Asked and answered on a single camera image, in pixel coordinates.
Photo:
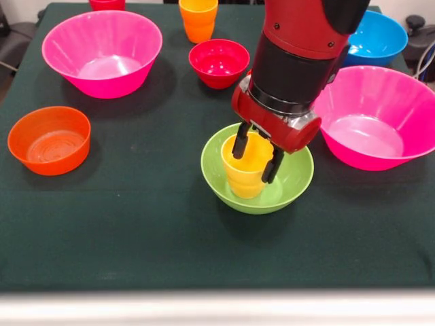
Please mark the orange cup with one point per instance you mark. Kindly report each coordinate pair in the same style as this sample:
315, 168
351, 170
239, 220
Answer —
198, 25

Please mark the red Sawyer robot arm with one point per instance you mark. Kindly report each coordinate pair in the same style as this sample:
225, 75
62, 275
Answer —
299, 51

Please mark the large pink bowl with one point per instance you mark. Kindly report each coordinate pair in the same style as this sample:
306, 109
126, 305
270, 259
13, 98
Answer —
102, 57
374, 129

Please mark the small crimson bowl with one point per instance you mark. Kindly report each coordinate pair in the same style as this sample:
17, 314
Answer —
219, 62

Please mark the blue bowl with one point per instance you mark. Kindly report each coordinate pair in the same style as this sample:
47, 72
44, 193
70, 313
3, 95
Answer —
377, 40

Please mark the yellow cup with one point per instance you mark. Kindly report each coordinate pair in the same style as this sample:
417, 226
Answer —
246, 176

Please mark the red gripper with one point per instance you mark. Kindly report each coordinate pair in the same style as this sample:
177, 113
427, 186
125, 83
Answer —
272, 125

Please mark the dark green tablecloth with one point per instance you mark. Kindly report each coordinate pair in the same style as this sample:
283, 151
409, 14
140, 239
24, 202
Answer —
136, 220

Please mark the orange bowl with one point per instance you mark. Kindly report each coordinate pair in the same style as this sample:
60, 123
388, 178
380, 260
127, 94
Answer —
51, 142

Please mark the crimson cup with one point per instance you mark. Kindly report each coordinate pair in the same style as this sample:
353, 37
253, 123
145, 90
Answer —
107, 4

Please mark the green bowl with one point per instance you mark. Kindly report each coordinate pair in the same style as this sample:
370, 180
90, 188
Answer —
292, 183

